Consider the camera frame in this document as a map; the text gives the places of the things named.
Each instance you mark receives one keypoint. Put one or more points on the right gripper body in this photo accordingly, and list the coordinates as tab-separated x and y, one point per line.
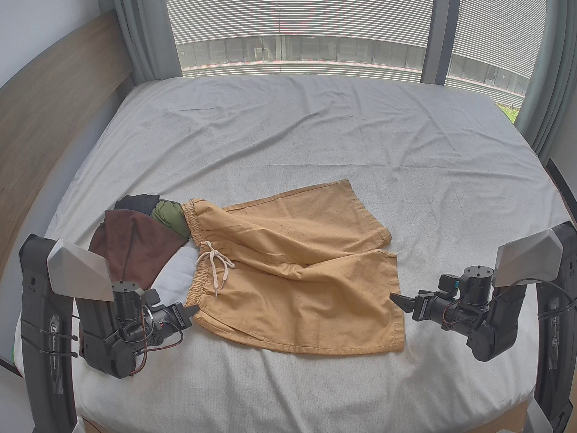
439	311

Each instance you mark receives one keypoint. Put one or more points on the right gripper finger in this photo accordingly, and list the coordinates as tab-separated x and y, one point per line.
405	301
410	311

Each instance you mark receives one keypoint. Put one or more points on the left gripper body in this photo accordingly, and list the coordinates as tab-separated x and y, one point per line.
169	325

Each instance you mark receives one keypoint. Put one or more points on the tan shorts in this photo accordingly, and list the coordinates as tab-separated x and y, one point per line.
293	278

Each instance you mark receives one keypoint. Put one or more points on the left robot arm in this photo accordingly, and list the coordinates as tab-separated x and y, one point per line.
49	354

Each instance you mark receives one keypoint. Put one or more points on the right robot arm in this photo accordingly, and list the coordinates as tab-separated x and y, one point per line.
500	327

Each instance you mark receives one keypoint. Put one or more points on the bed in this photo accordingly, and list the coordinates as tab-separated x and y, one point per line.
315	129

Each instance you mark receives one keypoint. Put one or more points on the white garment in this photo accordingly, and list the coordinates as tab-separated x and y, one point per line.
180	273

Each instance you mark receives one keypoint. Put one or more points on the brown garment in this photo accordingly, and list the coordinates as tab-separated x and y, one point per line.
135	246

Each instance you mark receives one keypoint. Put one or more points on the green garment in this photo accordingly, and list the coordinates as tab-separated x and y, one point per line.
171	217

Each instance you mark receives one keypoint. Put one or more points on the black garment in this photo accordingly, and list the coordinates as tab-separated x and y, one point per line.
135	203

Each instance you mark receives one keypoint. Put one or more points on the grey-green curtain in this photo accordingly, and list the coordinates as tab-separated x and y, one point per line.
144	25
554	61

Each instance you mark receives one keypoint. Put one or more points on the window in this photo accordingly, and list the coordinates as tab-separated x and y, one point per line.
315	16

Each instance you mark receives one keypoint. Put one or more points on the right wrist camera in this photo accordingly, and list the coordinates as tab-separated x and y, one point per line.
448	283

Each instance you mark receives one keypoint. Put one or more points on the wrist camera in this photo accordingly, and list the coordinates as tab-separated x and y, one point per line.
152	296
448	283

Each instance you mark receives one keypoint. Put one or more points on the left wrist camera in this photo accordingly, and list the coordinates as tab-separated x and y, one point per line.
152	296

